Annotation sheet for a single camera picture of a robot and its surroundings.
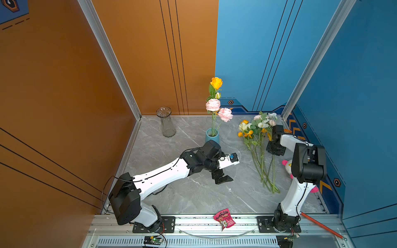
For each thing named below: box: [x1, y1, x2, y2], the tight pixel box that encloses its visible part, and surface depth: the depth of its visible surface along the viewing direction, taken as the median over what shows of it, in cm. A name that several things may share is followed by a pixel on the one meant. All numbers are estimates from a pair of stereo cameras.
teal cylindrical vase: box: [205, 127, 220, 144], surface depth 86 cm
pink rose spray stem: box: [272, 155, 281, 194], surface depth 88 cm
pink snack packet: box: [212, 208, 236, 232], surface depth 76 cm
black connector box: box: [276, 235, 294, 248], surface depth 71 cm
